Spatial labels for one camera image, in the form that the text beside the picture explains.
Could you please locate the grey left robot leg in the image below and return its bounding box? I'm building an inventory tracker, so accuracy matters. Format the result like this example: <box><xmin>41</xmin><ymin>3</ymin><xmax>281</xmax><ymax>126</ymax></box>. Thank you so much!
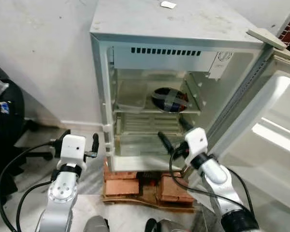
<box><xmin>84</xmin><ymin>216</ymin><xmax>110</xmax><ymax>232</ymax></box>

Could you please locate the white mini fridge cabinet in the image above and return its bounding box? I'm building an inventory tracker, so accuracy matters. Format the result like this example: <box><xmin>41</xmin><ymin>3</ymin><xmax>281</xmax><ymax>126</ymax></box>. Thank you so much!
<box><xmin>89</xmin><ymin>0</ymin><xmax>288</xmax><ymax>173</ymax></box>

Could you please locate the white fridge door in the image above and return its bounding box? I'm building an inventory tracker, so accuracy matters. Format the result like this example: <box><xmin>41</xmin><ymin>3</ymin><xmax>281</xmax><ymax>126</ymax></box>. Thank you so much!
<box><xmin>203</xmin><ymin>46</ymin><xmax>290</xmax><ymax>216</ymax></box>

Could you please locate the brown wooden base board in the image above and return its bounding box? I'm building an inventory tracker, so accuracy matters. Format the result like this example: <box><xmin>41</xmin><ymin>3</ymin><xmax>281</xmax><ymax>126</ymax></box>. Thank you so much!
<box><xmin>101</xmin><ymin>192</ymin><xmax>197</xmax><ymax>214</ymax></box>

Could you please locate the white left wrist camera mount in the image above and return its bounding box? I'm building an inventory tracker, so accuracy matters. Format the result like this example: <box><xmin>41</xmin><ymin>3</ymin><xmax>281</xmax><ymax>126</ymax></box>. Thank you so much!
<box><xmin>60</xmin><ymin>135</ymin><xmax>87</xmax><ymax>170</ymax></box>

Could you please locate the grey right robot leg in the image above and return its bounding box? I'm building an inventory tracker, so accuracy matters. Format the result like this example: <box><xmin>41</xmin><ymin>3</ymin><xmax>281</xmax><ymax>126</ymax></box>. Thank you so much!
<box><xmin>145</xmin><ymin>218</ymin><xmax>185</xmax><ymax>232</ymax></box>

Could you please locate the small white paper slip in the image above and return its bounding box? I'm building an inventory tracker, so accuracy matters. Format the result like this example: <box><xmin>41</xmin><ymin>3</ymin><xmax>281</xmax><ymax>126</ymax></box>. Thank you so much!
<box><xmin>160</xmin><ymin>1</ymin><xmax>177</xmax><ymax>10</ymax></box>

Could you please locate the grey robot leg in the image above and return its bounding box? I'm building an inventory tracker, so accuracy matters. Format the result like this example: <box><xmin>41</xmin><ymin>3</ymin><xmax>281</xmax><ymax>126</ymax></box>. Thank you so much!
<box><xmin>145</xmin><ymin>218</ymin><xmax>185</xmax><ymax>232</ymax></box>
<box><xmin>84</xmin><ymin>216</ymin><xmax>110</xmax><ymax>232</ymax></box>

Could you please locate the dark oval taped dish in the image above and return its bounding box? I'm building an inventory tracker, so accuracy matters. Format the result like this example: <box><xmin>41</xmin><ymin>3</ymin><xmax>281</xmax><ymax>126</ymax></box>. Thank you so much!
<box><xmin>151</xmin><ymin>87</ymin><xmax>189</xmax><ymax>114</ymax></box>

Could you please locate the white wire fridge shelf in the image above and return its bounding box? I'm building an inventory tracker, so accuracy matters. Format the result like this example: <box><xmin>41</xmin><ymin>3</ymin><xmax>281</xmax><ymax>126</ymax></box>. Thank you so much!
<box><xmin>116</xmin><ymin>114</ymin><xmax>185</xmax><ymax>136</ymax></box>

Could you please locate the beige fridge hinge cover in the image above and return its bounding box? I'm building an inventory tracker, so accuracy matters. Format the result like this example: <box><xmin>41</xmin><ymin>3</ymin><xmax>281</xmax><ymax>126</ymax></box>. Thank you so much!
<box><xmin>246</xmin><ymin>28</ymin><xmax>287</xmax><ymax>51</ymax></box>

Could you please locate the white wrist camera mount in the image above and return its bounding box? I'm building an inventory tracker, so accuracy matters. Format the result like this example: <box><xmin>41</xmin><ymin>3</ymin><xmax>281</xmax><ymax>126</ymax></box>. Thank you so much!
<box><xmin>60</xmin><ymin>135</ymin><xmax>87</xmax><ymax>170</ymax></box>
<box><xmin>184</xmin><ymin>127</ymin><xmax>207</xmax><ymax>157</ymax></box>

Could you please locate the red clay brick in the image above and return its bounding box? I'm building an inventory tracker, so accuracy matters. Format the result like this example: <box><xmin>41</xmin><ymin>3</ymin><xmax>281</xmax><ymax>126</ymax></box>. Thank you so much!
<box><xmin>104</xmin><ymin>161</ymin><xmax>139</xmax><ymax>197</ymax></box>
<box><xmin>159</xmin><ymin>173</ymin><xmax>195</xmax><ymax>204</ymax></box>

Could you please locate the clear glass fridge shelf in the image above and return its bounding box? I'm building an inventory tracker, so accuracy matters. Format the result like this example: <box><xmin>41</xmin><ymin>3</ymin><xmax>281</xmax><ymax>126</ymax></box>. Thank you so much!
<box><xmin>113</xmin><ymin>80</ymin><xmax>202</xmax><ymax>116</ymax></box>

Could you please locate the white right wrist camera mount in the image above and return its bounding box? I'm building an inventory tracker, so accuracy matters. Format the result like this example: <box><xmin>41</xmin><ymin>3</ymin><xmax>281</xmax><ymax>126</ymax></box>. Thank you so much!
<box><xmin>184</xmin><ymin>127</ymin><xmax>207</xmax><ymax>157</ymax></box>

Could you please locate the clear plastic food container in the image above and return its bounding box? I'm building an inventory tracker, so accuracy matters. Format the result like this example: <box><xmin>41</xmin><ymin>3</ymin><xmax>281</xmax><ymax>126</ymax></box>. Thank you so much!
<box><xmin>117</xmin><ymin>94</ymin><xmax>151</xmax><ymax>111</ymax></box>

